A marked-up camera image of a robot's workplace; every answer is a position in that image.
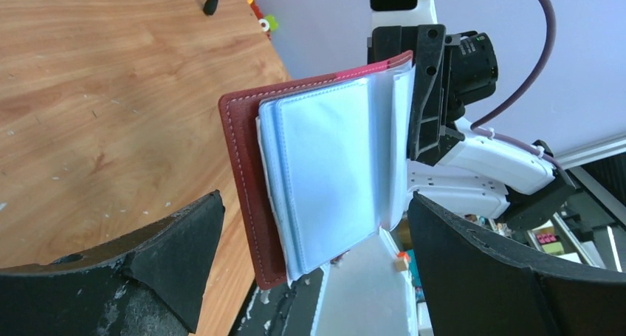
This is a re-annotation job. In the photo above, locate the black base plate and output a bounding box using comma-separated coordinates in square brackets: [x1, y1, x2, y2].
[229, 266, 329, 336]

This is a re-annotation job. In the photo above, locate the colourful toy car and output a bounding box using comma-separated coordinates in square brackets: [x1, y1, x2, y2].
[246, 0, 278, 40]

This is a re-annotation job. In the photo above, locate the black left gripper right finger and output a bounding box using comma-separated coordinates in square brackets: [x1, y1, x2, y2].
[407, 193, 625, 335]

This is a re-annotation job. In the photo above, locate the red leather card holder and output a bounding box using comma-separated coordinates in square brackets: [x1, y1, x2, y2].
[218, 51, 416, 289]

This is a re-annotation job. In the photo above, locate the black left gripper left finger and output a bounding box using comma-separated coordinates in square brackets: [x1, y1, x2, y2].
[1, 191, 225, 335]

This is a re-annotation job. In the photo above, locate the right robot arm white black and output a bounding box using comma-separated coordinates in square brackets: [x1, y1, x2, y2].
[368, 24, 575, 230]

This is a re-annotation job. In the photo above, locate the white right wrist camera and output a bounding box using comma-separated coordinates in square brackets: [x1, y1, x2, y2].
[369, 0, 438, 30]

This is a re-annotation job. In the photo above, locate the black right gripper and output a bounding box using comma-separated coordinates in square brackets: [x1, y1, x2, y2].
[367, 24, 499, 166]

